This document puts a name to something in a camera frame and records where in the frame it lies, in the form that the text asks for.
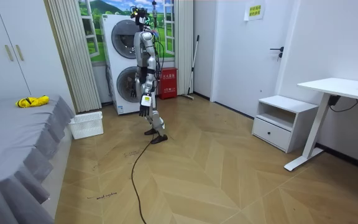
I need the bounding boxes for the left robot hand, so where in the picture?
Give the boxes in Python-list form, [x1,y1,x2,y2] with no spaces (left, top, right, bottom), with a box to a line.
[139,93,153,118]

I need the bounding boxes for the robot legs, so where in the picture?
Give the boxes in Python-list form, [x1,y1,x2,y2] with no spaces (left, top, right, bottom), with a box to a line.
[135,83,169,145]

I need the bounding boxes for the red metal box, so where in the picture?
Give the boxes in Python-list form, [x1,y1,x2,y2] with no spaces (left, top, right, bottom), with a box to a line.
[157,67,178,100]

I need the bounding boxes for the white washing machine tower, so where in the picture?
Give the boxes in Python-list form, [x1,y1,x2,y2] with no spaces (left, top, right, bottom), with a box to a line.
[99,13,158,116]

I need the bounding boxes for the robot body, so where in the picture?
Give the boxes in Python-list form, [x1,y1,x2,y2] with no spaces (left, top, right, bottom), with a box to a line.
[130,4,165,94]

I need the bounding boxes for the white plastic laundry basket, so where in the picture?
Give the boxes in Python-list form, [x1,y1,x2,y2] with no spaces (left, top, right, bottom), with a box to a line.
[68,111,104,140]

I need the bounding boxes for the narrow white pleated curtain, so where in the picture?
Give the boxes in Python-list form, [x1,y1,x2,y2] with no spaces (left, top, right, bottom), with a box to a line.
[174,0,195,96]

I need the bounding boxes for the wide white pleated curtain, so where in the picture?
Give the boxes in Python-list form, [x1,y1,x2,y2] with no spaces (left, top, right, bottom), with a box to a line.
[44,0,103,114]

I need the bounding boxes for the yellow crumpled garment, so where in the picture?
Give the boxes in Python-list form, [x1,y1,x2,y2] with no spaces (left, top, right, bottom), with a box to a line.
[15,95,50,109]

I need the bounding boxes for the white room door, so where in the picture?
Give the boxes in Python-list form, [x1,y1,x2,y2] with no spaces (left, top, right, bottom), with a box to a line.
[211,0,295,118]

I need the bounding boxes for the grey bed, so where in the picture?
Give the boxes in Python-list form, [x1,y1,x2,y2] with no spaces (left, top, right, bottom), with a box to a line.
[0,94,76,224]

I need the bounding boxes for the white wardrobe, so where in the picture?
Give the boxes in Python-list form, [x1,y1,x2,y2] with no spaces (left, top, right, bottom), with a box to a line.
[0,0,76,110]

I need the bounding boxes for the white bedside cabinet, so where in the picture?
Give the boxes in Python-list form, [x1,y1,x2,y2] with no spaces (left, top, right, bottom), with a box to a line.
[251,95,319,154]

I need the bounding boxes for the paper sign with yellow labels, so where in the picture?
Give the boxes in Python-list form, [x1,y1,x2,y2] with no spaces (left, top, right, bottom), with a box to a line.
[243,0,265,22]

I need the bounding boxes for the black desk control box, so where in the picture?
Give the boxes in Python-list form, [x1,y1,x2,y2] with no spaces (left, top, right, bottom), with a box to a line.
[328,95,342,107]

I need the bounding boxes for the white standing desk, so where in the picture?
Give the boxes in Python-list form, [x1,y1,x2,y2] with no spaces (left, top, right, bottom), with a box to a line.
[283,77,358,172]

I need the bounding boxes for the long-handled mop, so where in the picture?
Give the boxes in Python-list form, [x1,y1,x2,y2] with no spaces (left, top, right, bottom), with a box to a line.
[181,34,200,101]

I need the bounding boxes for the black floor cable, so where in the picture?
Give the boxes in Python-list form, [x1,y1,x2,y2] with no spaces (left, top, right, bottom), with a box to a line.
[131,138,155,224]

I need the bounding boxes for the landscape window wall poster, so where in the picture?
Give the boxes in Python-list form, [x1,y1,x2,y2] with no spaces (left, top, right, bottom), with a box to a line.
[78,0,176,63]

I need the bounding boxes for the black desk cable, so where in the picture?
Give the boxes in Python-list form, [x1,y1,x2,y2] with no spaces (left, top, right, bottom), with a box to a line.
[329,98,358,113]

